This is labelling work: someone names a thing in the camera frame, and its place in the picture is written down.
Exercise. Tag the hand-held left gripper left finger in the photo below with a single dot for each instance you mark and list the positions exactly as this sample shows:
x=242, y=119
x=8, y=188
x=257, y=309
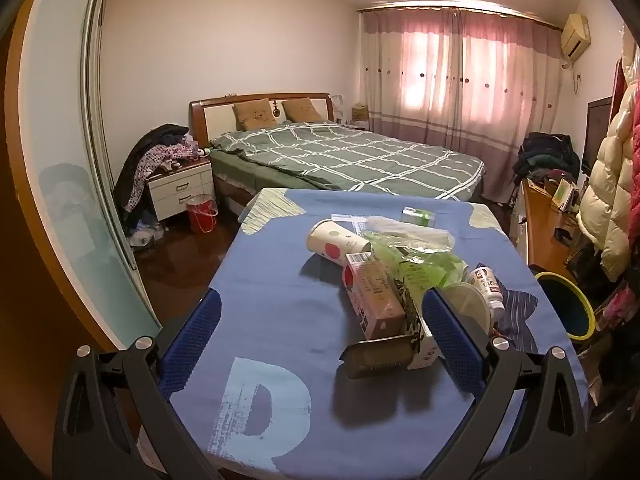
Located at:
x=192, y=345

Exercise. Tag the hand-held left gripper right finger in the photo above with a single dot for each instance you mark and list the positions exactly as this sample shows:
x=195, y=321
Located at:
x=450, y=340

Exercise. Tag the pink drink carton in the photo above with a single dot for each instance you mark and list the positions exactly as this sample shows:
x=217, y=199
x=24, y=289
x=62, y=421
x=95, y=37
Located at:
x=372, y=300

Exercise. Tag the blue bin with yellow rim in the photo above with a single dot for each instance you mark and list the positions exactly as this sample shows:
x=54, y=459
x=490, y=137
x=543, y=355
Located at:
x=565, y=310

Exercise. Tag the white carton with green print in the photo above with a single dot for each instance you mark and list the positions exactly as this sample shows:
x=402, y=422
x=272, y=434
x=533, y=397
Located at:
x=417, y=347

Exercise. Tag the white bottle with blue print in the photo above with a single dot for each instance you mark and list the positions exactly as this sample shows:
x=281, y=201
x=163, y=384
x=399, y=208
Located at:
x=485, y=282

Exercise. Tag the green plastic bag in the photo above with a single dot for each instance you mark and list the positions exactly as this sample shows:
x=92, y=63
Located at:
x=425, y=267

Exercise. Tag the dark foil packet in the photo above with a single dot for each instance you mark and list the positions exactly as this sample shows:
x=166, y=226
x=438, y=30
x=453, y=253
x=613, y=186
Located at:
x=375, y=357

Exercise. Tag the blue printed tablecloth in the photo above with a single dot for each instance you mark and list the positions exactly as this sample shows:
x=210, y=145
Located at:
x=280, y=285

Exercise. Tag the white cloth rag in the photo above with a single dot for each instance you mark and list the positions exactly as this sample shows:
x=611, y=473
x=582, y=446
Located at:
x=410, y=232

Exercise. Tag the clutter of bags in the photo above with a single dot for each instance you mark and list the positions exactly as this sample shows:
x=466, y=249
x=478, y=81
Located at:
x=145, y=235

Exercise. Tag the small green box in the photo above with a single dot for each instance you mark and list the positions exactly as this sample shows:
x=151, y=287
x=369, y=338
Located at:
x=417, y=216

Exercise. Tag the red bucket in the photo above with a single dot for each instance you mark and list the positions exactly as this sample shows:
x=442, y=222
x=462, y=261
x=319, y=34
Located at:
x=201, y=212

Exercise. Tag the wooden desk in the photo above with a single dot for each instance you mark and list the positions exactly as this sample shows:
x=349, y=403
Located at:
x=542, y=230

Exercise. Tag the paper cup with fruit print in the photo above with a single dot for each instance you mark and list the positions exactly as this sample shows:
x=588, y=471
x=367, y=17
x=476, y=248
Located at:
x=332, y=245

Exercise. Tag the white nightstand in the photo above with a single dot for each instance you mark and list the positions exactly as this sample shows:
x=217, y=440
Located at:
x=180, y=190

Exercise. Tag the green and white box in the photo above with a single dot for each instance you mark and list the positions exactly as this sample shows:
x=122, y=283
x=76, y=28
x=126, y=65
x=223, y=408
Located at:
x=564, y=195

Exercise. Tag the green plaid blanket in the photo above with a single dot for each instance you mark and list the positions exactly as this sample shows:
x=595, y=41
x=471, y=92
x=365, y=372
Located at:
x=350, y=160

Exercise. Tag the pile of dark clothes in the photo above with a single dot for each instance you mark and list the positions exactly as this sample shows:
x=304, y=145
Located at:
x=547, y=155

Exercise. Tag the glass sliding wardrobe door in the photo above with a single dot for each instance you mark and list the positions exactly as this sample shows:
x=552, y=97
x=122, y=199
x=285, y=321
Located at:
x=65, y=170

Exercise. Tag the wooden bed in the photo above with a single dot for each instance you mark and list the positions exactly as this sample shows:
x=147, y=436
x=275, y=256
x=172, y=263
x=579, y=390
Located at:
x=200, y=125

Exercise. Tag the cream puffy jacket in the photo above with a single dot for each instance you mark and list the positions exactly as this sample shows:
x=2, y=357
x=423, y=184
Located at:
x=610, y=185

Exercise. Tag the brown pillow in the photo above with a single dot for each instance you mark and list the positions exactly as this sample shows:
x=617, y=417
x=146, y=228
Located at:
x=254, y=114
x=301, y=110

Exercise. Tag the brown tissue box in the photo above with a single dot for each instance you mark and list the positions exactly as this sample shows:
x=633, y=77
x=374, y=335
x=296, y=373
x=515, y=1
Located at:
x=360, y=113

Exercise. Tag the red jacket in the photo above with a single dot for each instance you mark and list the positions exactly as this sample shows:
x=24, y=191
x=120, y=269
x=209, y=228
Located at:
x=636, y=170

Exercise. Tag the black television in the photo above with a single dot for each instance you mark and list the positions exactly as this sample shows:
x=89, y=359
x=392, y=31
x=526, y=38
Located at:
x=597, y=130

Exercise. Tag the white bedside lamp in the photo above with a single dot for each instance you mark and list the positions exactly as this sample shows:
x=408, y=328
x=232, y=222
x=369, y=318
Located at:
x=337, y=105

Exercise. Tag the pink curtain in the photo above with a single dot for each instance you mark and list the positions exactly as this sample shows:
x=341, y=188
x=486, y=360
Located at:
x=450, y=75

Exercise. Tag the beige air conditioner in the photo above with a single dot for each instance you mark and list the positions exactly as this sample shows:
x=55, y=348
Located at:
x=575, y=35

